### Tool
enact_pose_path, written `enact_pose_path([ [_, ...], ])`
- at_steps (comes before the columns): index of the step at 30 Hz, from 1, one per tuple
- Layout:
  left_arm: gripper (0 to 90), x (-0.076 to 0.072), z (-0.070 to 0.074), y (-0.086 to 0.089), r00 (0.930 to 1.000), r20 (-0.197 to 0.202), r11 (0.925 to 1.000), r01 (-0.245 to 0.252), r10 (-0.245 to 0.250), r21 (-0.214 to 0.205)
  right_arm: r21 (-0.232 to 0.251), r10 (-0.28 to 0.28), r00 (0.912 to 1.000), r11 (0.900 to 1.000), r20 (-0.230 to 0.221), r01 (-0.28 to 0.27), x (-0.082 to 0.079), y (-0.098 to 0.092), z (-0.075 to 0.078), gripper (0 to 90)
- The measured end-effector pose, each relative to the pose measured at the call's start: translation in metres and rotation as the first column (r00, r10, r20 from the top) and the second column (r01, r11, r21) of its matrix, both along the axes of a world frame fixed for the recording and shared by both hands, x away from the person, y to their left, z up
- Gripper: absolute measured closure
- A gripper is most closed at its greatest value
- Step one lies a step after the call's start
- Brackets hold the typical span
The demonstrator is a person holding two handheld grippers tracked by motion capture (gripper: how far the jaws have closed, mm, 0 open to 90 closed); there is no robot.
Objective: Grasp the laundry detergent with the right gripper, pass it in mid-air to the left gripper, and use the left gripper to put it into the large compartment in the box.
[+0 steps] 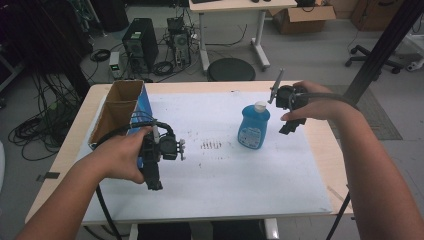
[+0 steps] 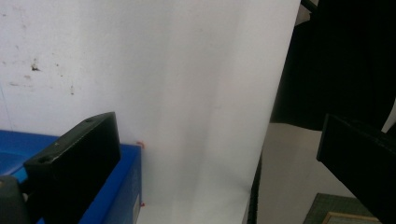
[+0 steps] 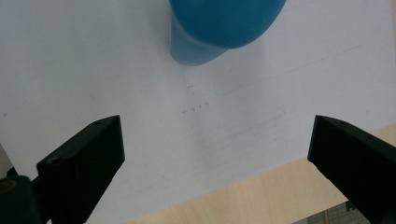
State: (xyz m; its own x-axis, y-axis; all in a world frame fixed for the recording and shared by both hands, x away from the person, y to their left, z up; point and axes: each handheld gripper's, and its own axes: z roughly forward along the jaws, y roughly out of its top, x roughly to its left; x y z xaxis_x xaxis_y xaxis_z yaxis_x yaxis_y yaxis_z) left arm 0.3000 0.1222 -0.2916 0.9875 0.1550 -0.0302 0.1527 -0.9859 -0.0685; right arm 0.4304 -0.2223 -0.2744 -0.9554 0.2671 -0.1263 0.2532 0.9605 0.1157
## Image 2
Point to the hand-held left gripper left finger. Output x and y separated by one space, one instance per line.
77 155

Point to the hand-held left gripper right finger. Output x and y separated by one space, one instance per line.
364 168

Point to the grey floor mat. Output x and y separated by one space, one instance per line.
330 203

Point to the light wooden strip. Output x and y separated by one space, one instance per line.
348 215

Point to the blue cardboard box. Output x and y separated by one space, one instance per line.
124 180

